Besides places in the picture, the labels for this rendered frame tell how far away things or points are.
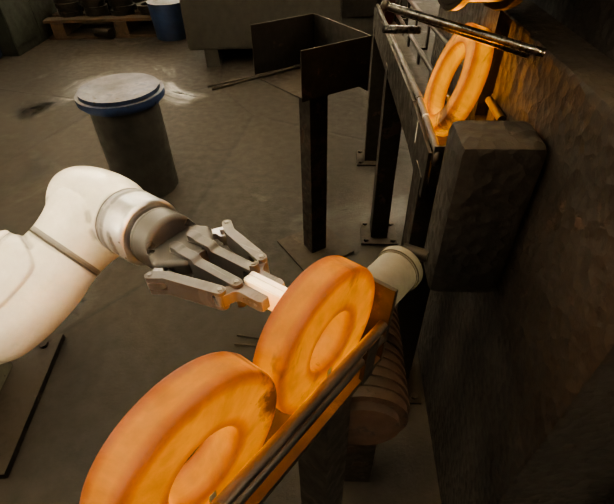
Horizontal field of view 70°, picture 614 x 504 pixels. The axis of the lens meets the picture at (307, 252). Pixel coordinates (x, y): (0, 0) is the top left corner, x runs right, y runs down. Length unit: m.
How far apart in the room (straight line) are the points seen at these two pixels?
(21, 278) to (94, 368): 0.80
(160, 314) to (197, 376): 1.15
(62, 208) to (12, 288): 0.11
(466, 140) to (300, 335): 0.31
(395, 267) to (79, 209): 0.40
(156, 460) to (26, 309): 0.37
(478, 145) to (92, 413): 1.11
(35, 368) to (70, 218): 0.87
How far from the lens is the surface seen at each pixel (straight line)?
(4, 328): 0.63
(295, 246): 1.58
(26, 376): 1.44
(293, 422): 0.40
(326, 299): 0.36
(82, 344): 1.47
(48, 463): 1.29
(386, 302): 0.46
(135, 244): 0.55
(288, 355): 0.36
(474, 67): 0.77
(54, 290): 0.63
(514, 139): 0.57
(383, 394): 0.60
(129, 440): 0.30
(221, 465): 0.39
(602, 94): 0.52
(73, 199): 0.63
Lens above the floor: 1.04
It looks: 42 degrees down
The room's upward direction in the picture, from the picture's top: 2 degrees counter-clockwise
